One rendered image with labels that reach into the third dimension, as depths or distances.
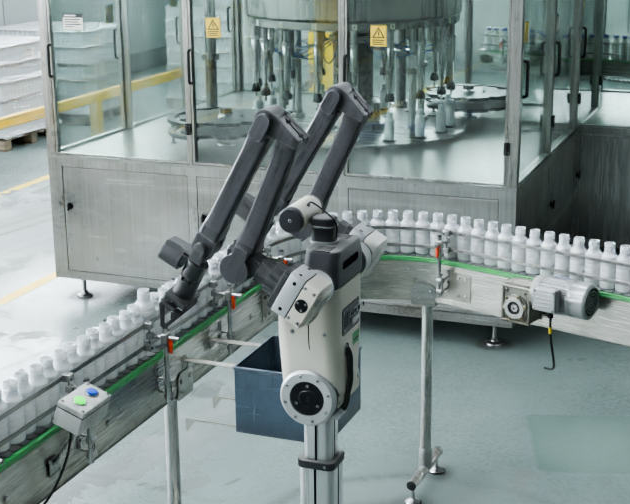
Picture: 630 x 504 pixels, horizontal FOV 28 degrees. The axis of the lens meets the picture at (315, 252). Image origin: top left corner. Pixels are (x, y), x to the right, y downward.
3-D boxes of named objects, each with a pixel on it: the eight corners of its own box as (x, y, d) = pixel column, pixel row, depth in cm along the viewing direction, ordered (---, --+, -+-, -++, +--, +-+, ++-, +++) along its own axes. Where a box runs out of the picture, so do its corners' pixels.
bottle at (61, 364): (76, 409, 344) (73, 353, 340) (54, 412, 342) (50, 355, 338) (73, 401, 350) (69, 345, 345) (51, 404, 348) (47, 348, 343)
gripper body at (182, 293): (161, 298, 322) (172, 275, 319) (177, 286, 331) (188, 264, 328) (182, 312, 321) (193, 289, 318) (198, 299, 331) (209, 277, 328)
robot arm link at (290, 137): (304, 131, 296) (320, 124, 305) (255, 106, 299) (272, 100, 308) (241, 290, 313) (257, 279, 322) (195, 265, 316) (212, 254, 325)
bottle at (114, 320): (126, 365, 376) (123, 313, 371) (126, 373, 370) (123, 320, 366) (106, 366, 375) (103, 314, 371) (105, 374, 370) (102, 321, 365)
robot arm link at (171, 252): (206, 248, 314) (221, 239, 322) (169, 223, 316) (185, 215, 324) (187, 286, 319) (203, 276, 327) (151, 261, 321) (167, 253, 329)
